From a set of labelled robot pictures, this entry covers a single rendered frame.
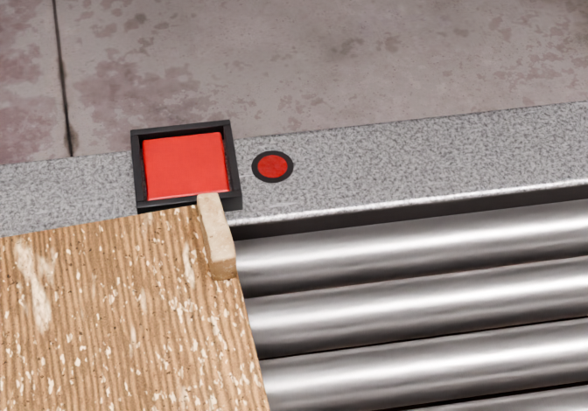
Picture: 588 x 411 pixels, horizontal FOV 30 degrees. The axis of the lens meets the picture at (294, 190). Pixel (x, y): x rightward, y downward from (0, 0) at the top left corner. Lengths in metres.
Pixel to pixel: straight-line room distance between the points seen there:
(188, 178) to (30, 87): 1.43
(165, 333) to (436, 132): 0.28
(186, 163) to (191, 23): 1.50
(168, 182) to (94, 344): 0.15
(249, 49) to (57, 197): 1.45
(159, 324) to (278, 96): 1.45
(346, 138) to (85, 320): 0.25
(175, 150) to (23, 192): 0.12
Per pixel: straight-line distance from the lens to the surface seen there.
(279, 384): 0.72
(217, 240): 0.72
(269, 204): 0.80
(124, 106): 2.15
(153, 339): 0.72
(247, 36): 2.27
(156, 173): 0.81
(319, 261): 0.77
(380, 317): 0.75
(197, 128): 0.83
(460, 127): 0.86
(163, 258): 0.75
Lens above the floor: 1.54
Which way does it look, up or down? 51 degrees down
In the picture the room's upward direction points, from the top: 1 degrees clockwise
